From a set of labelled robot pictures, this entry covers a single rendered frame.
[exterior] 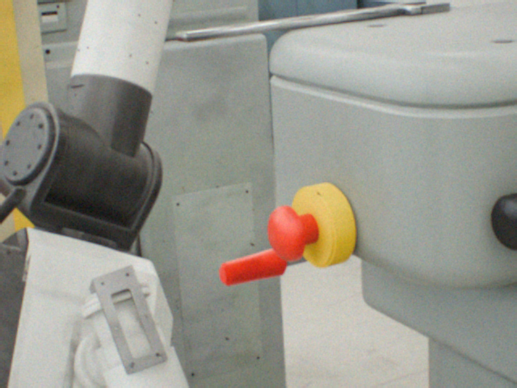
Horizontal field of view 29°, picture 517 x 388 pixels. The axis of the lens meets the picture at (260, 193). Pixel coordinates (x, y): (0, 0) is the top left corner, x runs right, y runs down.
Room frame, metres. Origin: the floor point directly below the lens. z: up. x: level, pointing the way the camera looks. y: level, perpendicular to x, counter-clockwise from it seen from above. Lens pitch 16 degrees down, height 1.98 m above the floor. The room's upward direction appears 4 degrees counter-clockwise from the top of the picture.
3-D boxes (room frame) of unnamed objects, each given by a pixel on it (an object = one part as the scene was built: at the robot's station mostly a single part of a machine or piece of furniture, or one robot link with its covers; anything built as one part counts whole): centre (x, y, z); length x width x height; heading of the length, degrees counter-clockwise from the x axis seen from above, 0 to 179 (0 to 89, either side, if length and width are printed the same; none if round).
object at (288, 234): (0.69, -0.02, 1.76); 0.04 x 0.03 x 0.04; 28
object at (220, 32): (0.83, -0.05, 1.89); 0.24 x 0.04 x 0.01; 119
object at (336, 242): (0.70, -0.04, 1.76); 0.06 x 0.02 x 0.06; 28
